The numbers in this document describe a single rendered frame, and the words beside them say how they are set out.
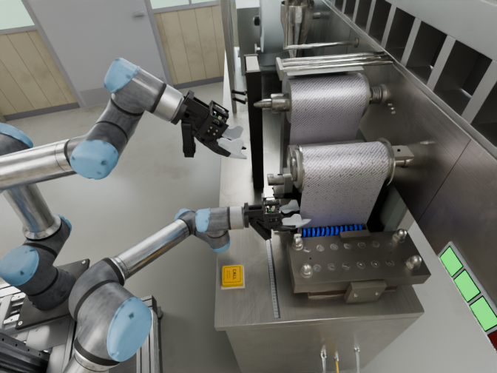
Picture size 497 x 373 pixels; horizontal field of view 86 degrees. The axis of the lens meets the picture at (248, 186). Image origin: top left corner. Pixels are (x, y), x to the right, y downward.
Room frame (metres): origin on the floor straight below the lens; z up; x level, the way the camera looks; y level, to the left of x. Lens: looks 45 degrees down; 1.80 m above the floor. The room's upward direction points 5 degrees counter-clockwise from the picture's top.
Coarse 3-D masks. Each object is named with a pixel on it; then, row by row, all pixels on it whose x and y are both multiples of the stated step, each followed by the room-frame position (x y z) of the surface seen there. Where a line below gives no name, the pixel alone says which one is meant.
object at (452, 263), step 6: (444, 252) 0.32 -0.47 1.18; (450, 252) 0.31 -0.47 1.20; (444, 258) 0.31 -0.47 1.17; (450, 258) 0.30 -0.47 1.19; (456, 258) 0.29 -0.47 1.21; (444, 264) 0.30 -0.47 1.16; (450, 264) 0.29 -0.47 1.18; (456, 264) 0.28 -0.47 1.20; (450, 270) 0.28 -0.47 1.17; (456, 270) 0.27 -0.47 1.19
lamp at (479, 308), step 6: (480, 300) 0.20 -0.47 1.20; (474, 306) 0.19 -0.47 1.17; (480, 306) 0.19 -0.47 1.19; (486, 306) 0.18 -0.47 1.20; (474, 312) 0.19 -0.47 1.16; (480, 312) 0.18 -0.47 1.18; (486, 312) 0.17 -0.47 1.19; (492, 312) 0.17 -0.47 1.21; (480, 318) 0.17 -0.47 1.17; (486, 318) 0.17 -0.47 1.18; (492, 318) 0.16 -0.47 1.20; (486, 324) 0.16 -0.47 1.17; (492, 324) 0.15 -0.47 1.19
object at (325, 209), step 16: (320, 192) 0.54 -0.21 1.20; (336, 192) 0.54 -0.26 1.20; (352, 192) 0.53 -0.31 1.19; (368, 192) 0.53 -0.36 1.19; (304, 208) 0.54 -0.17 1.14; (320, 208) 0.54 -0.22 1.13; (336, 208) 0.54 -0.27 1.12; (352, 208) 0.53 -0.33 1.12; (368, 208) 0.53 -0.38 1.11; (320, 224) 0.54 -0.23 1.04; (336, 224) 0.54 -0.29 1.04; (352, 224) 0.53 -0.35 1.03
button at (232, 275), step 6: (228, 270) 0.46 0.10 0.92; (234, 270) 0.46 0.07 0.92; (240, 270) 0.46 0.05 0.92; (228, 276) 0.44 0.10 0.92; (234, 276) 0.44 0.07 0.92; (240, 276) 0.43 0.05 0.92; (222, 282) 0.42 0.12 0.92; (228, 282) 0.42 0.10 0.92; (234, 282) 0.41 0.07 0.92; (240, 282) 0.41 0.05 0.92
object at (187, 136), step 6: (186, 126) 0.57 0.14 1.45; (186, 132) 0.57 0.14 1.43; (186, 138) 0.57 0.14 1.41; (192, 138) 0.58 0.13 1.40; (186, 144) 0.57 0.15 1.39; (192, 144) 0.57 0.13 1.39; (186, 150) 0.57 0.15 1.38; (192, 150) 0.57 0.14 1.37; (186, 156) 0.57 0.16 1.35; (192, 156) 0.57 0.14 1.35
